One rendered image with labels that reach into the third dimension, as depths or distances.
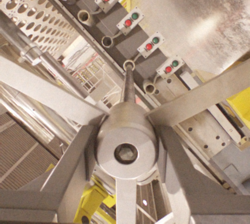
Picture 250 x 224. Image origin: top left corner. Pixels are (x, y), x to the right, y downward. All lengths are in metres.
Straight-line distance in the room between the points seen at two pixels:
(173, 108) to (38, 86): 0.12
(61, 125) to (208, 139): 1.00
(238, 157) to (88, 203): 1.14
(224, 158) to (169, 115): 1.47
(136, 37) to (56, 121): 0.69
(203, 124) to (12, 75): 1.30
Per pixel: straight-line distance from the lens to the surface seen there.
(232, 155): 1.64
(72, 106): 0.16
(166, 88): 1.24
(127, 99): 0.24
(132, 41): 1.16
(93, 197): 1.34
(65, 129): 1.15
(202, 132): 1.41
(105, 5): 1.10
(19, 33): 1.57
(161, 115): 0.16
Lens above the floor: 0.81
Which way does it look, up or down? 11 degrees up
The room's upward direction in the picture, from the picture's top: 132 degrees counter-clockwise
